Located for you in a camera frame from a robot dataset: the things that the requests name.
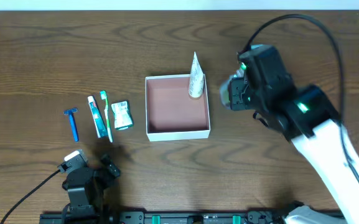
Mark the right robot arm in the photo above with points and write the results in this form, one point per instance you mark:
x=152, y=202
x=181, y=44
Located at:
x=308, y=120

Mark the clear pump bottle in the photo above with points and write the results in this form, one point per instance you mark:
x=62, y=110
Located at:
x=224, y=88

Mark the blue disposable razor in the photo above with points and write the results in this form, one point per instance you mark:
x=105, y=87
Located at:
x=73, y=126

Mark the teal toothpaste tube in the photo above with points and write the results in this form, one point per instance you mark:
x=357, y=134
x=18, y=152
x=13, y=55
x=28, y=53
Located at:
x=101, y=129

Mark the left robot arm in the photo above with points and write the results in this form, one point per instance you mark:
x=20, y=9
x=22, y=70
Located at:
x=86, y=214

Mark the black mounting rail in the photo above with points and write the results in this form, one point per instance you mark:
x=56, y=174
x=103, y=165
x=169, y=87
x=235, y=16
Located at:
x=300, y=214

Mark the green white soap packet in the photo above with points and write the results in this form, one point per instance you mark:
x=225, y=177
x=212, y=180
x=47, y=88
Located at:
x=122, y=116

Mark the green white toothbrush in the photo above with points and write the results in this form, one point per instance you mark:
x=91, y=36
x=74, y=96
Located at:
x=104, y=97

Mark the white cardboard box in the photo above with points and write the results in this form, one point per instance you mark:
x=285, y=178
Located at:
x=171, y=114

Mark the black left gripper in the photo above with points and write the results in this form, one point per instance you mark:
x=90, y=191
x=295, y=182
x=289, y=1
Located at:
x=96, y=173

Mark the white floral shampoo tube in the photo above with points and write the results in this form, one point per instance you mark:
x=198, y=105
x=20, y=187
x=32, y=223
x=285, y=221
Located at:
x=196, y=79

